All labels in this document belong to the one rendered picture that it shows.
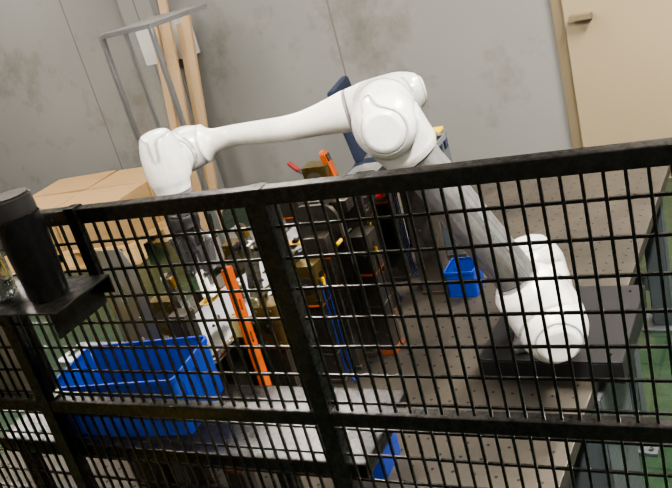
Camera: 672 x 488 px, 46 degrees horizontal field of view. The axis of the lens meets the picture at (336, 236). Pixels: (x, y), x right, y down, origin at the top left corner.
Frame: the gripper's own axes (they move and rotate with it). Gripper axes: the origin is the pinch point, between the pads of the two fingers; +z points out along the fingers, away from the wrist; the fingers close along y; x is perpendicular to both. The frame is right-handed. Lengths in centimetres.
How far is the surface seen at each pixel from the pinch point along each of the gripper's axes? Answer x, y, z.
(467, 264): -73, -44, 35
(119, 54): -360, 310, -25
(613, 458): -19, -91, 65
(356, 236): -29.9, -30.0, 2.9
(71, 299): 66, -28, -32
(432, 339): -38, -41, 41
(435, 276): -65, -35, 34
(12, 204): 66, -25, -49
